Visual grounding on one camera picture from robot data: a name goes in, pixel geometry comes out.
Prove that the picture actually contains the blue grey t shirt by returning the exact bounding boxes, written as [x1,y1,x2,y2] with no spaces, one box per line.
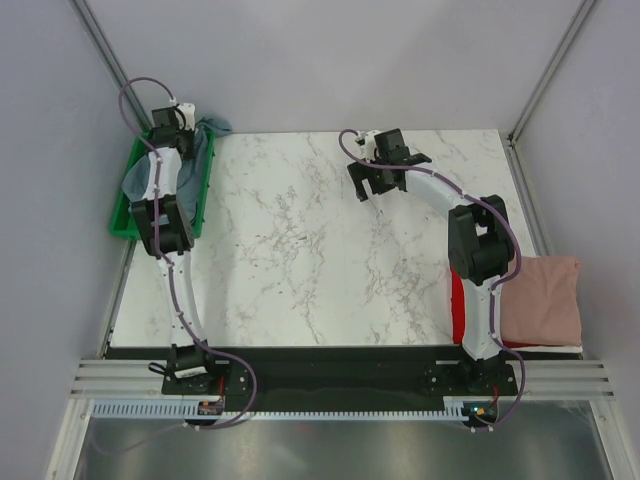
[122,115,233,223]

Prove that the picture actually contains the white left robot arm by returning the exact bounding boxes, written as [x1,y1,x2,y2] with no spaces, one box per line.
[129,98,228,395]

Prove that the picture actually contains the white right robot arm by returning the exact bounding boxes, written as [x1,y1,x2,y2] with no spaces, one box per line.
[348,129,522,394]

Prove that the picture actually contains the red folded t shirt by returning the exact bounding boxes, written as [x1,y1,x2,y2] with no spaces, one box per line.
[449,268,502,360]

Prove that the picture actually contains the pink folded t shirt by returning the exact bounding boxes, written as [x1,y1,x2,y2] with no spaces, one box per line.
[500,256,582,347]

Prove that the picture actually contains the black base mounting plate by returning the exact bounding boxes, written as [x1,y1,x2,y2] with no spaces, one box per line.
[162,346,517,414]

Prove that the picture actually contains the white folded t shirt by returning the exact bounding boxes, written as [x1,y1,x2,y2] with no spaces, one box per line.
[505,344,583,354]

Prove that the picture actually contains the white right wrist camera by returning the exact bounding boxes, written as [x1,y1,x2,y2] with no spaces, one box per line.
[356,130,381,157]

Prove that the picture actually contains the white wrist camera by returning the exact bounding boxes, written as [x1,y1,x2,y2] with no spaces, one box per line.
[173,101,196,131]
[356,130,381,157]

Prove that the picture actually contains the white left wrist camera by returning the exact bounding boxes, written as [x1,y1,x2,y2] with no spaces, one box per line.
[173,101,196,131]

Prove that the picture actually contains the aluminium left corner post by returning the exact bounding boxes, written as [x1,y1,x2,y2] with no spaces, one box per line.
[69,0,151,130]

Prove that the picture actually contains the aluminium corner post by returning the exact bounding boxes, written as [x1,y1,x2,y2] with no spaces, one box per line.
[69,0,151,130]
[502,0,600,148]

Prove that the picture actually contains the aluminium right corner post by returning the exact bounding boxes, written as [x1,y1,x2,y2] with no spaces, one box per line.
[502,0,600,148]

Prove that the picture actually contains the aluminium front frame rail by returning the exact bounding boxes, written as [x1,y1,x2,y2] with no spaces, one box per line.
[70,359,614,401]

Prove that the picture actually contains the light blue cable duct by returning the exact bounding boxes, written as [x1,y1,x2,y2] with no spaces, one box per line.
[92,399,469,421]

